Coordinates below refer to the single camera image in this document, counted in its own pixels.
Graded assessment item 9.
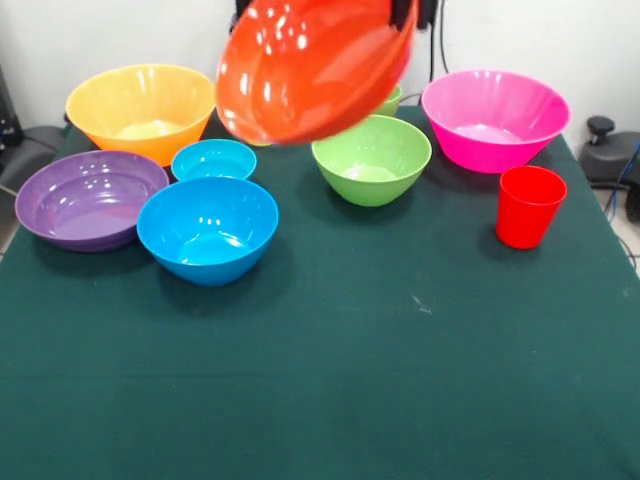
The red-orange plastic bowl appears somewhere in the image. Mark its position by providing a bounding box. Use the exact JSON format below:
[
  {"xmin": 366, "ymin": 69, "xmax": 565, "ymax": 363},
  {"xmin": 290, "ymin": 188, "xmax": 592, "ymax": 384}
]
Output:
[{"xmin": 214, "ymin": 0, "xmax": 420, "ymax": 147}]

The green plastic cup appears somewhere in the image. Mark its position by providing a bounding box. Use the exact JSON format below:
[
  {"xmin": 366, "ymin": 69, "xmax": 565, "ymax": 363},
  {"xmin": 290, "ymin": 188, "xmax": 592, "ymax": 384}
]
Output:
[{"xmin": 373, "ymin": 84, "xmax": 403, "ymax": 118}]

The pink plastic bowl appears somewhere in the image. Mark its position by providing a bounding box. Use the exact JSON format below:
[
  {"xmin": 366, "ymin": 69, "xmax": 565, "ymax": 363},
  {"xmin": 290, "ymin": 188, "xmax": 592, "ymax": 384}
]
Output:
[{"xmin": 420, "ymin": 69, "xmax": 572, "ymax": 175}]

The green plastic bowl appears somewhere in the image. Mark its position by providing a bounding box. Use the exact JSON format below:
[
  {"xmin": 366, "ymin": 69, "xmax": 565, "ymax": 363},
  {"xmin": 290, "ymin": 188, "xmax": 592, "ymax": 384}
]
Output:
[{"xmin": 310, "ymin": 113, "xmax": 433, "ymax": 208}]

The red plastic cup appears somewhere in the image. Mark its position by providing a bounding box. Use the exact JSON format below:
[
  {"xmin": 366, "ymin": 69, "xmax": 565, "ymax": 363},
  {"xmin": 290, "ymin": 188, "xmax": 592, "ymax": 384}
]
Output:
[{"xmin": 495, "ymin": 165, "xmax": 569, "ymax": 251}]

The black chair base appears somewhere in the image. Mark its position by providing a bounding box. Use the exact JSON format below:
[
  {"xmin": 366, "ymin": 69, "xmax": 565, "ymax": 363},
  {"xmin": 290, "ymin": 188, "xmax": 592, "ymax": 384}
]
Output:
[{"xmin": 579, "ymin": 115, "xmax": 640, "ymax": 224}]

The small blue plastic bowl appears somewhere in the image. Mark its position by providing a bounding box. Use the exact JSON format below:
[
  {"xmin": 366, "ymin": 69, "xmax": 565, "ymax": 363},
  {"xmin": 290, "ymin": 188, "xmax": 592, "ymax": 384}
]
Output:
[{"xmin": 170, "ymin": 138, "xmax": 258, "ymax": 183}]

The orange plastic bowl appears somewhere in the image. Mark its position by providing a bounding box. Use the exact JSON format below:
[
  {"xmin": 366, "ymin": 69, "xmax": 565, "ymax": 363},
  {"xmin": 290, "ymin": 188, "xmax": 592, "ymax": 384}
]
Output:
[{"xmin": 65, "ymin": 63, "xmax": 220, "ymax": 168}]

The large blue plastic bowl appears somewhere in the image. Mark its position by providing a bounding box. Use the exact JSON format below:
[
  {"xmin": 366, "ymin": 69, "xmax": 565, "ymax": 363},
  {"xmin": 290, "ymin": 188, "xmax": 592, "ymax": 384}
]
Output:
[{"xmin": 136, "ymin": 176, "xmax": 280, "ymax": 287}]

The purple plastic bowl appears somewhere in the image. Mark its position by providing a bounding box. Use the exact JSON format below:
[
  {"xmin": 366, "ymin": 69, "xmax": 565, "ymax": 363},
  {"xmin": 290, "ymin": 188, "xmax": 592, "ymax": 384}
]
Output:
[{"xmin": 14, "ymin": 150, "xmax": 171, "ymax": 253}]

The grey chair base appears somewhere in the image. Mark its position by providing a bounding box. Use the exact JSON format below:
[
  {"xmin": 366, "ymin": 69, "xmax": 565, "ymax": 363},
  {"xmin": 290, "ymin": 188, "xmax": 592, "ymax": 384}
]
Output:
[{"xmin": 0, "ymin": 124, "xmax": 66, "ymax": 194}]

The dark green tablecloth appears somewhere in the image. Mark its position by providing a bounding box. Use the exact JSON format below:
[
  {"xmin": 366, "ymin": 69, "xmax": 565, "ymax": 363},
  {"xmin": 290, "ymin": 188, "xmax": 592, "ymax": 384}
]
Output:
[{"xmin": 0, "ymin": 103, "xmax": 640, "ymax": 480}]

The black hanging cable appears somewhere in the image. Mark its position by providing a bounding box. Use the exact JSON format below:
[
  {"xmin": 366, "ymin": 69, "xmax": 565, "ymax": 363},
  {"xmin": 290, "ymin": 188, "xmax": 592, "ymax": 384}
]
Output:
[{"xmin": 428, "ymin": 0, "xmax": 452, "ymax": 81}]

